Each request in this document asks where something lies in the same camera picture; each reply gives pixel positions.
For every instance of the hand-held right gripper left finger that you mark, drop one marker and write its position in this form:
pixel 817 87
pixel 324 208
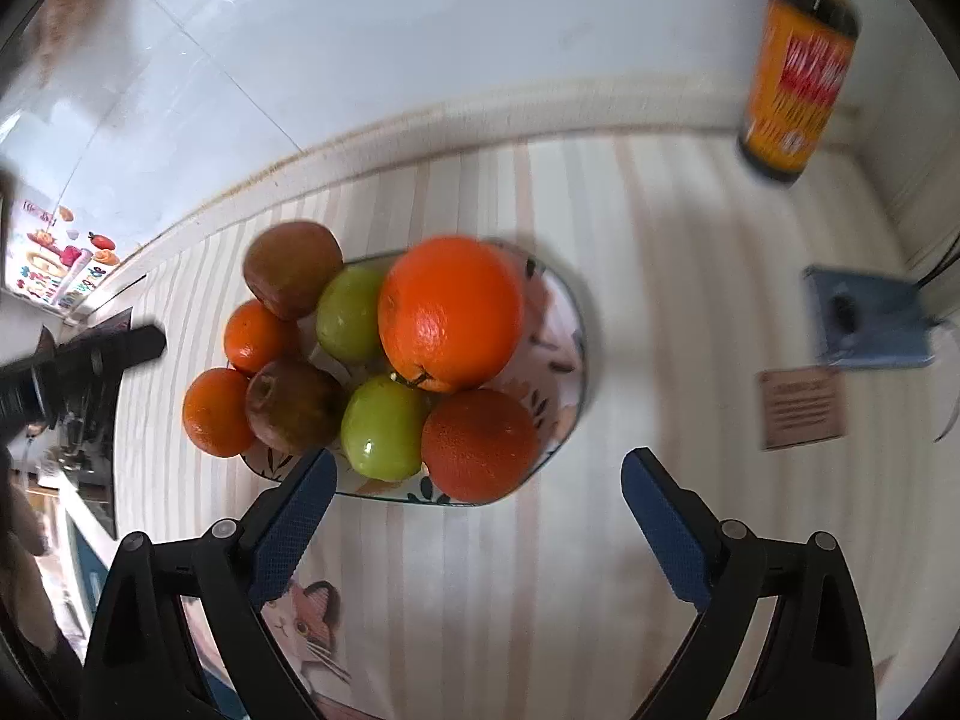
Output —
pixel 289 532

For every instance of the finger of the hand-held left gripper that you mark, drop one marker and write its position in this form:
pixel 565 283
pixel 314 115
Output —
pixel 112 352

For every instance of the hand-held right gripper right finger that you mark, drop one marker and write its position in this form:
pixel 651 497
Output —
pixel 671 532

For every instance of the small orange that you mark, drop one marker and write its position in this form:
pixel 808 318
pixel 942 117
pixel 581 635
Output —
pixel 214 412
pixel 255 337

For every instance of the reddish brown apple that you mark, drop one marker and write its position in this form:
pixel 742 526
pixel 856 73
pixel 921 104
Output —
pixel 292 266
pixel 292 405

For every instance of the green apple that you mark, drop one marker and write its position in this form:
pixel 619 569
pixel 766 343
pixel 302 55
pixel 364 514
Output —
pixel 349 315
pixel 382 427

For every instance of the dark reddish orange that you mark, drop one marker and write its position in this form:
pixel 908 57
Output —
pixel 480 446

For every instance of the floral oval ceramic plate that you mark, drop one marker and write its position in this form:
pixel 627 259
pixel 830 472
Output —
pixel 551 330

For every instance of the large orange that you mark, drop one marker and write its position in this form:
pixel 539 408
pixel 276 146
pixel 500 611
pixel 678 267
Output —
pixel 450 307

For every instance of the black gas stove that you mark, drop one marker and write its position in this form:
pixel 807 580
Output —
pixel 97 465

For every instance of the small brown card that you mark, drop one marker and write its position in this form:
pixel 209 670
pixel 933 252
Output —
pixel 799 409

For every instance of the blue kitchen cabinet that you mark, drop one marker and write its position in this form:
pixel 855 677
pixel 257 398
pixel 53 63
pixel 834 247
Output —
pixel 86 577

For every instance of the striped cat print tablecloth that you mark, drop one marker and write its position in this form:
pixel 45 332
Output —
pixel 675 277

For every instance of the blue smartphone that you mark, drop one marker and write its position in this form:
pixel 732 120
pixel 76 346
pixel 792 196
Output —
pixel 877 337

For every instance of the dark soy sauce bottle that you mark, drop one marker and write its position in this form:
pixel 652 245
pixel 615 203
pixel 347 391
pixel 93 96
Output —
pixel 802 90

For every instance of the colourful wall sticker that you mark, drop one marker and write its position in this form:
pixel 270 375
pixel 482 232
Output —
pixel 52 262

